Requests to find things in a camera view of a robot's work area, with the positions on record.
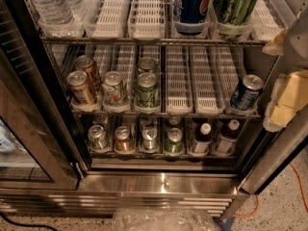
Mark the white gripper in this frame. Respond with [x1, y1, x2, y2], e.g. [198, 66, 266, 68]
[262, 10, 308, 132]

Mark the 7up can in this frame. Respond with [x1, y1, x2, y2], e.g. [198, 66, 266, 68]
[88, 125, 109, 150]

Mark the blue can middle right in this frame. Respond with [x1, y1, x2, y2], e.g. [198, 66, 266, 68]
[230, 74, 264, 111]

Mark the open fridge door right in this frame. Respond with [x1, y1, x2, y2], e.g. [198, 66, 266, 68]
[242, 105, 308, 194]

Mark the green can top shelf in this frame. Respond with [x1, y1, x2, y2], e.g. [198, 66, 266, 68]
[213, 0, 257, 40]

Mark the green can shelf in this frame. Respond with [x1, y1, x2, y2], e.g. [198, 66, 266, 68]
[165, 128, 183, 154]
[213, 0, 257, 40]

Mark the blue Pepsi can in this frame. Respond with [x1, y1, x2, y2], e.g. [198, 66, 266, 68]
[173, 0, 210, 36]

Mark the green can bottom shelf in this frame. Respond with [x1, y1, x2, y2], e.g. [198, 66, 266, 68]
[165, 128, 183, 154]

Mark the green can middle rear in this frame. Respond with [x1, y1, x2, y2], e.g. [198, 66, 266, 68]
[137, 57, 158, 74]

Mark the green can middle front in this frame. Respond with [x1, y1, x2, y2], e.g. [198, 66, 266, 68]
[136, 72, 159, 108]

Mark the silver slim can bottom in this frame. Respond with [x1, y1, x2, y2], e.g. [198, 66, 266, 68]
[142, 127, 157, 150]

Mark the white green patterned can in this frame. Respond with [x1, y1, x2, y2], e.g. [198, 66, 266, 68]
[103, 71, 128, 107]

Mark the stainless steel fridge cabinet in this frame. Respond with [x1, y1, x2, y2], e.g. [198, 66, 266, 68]
[0, 0, 307, 218]

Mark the gold can bottom shelf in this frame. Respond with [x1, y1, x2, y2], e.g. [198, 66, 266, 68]
[115, 126, 133, 153]

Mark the gold can rear left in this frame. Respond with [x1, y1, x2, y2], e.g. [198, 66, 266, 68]
[74, 55, 101, 93]

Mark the gold can front left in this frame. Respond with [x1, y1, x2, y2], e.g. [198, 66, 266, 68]
[66, 70, 96, 105]

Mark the glass fridge door left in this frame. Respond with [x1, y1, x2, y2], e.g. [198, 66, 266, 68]
[0, 0, 79, 190]

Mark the brown bottle white cap right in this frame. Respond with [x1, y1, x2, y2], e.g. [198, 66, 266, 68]
[212, 119, 240, 157]

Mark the brown bottle white cap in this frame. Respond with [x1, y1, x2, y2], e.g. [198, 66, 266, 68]
[192, 122, 212, 154]
[212, 119, 240, 157]

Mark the brown bottle white cap left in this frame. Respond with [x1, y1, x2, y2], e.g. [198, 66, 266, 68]
[192, 122, 212, 154]

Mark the blue tape on floor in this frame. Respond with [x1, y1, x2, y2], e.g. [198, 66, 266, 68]
[214, 218, 235, 231]

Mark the clear plastic bag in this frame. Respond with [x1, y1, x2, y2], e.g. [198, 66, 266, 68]
[112, 208, 221, 231]

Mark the clear water bottle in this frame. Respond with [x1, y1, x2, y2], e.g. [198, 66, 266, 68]
[31, 0, 73, 25]

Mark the orange cable on floor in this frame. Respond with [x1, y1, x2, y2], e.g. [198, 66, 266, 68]
[232, 163, 308, 218]

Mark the middle wire shelf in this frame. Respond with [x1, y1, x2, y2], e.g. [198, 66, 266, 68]
[72, 110, 261, 118]

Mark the wire shelf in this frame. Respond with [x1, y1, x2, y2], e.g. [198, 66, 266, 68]
[72, 110, 261, 118]
[40, 36, 266, 47]

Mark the top wire shelf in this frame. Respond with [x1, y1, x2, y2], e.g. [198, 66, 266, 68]
[40, 36, 266, 47]

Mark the black cable on floor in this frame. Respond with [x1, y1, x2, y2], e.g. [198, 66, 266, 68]
[0, 211, 59, 231]

